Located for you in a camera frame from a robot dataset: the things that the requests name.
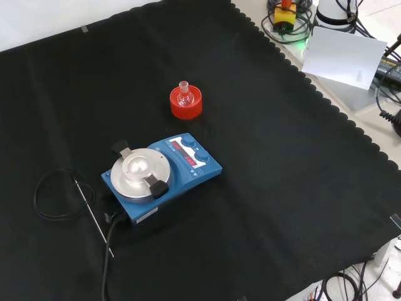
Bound black cable loops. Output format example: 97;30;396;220
261;0;315;44

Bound clear round-bottom flask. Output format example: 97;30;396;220
177;80;193;107

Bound coiled black cable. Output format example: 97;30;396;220
378;108;401;137

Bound black bench cloth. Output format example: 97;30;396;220
0;0;401;301

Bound black power adapter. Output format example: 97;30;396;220
373;56;401;84

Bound white board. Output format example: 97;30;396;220
301;26;388;92

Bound orange round flask holder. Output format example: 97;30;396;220
169;86;204;120

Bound thin black probe cable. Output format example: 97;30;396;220
33;169;96;220

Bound blue heater with steel plate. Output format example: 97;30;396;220
100;132;223;235

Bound yellow stop button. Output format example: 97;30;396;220
273;0;297;34

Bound thin metal probe rod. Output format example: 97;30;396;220
74;179;115;258

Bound bundle of floor cables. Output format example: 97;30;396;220
308;258;401;301

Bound thick black power cable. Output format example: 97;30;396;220
100;215;127;301

